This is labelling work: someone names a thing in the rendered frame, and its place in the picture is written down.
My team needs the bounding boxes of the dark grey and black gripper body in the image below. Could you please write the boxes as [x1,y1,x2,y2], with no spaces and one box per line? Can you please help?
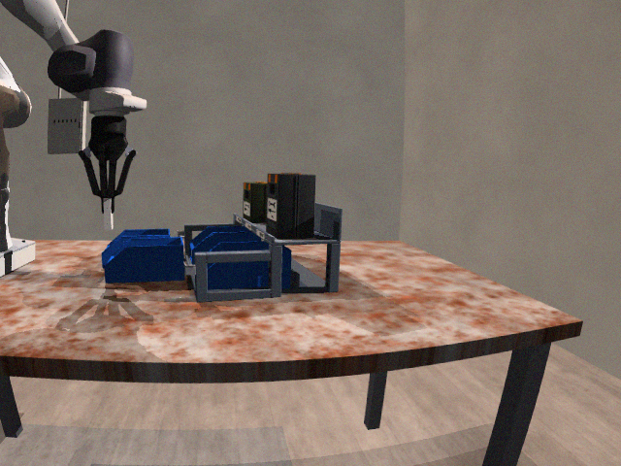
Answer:
[88,116,128,161]

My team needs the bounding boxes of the grey metal shelf frame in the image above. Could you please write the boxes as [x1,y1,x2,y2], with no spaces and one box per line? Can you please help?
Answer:
[178,202,343,302]

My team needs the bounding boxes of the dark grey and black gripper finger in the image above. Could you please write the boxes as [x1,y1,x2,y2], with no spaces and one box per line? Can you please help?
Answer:
[79,144,108,230]
[107,144,137,230]

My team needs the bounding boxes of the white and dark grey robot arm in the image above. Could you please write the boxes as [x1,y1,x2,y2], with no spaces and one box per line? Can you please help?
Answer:
[0,0,147,251]

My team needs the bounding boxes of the blue bin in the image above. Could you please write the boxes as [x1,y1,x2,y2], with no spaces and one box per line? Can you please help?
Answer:
[207,241,291,290]
[104,237,185,283]
[101,229,170,268]
[189,226,262,265]

